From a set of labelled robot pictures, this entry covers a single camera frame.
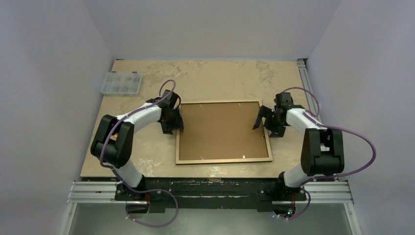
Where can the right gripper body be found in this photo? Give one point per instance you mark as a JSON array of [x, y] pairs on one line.
[[270, 117]]

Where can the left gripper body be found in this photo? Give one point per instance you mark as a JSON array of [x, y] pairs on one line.
[[173, 122]]

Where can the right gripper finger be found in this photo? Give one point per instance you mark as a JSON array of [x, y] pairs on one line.
[[277, 131], [262, 113]]

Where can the black wooden picture frame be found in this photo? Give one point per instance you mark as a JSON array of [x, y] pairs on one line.
[[223, 160]]

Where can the brown backing board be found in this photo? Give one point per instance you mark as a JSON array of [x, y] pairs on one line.
[[223, 129]]

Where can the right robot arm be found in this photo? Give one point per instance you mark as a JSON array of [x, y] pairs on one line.
[[322, 152]]

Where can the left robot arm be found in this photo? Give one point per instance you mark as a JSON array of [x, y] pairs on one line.
[[113, 141]]

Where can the clear plastic organizer box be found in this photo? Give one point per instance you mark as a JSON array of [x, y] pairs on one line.
[[121, 83]]

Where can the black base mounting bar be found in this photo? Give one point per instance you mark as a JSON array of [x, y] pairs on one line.
[[261, 194]]

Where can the orange handled pliers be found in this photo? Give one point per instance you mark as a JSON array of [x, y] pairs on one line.
[[114, 137]]

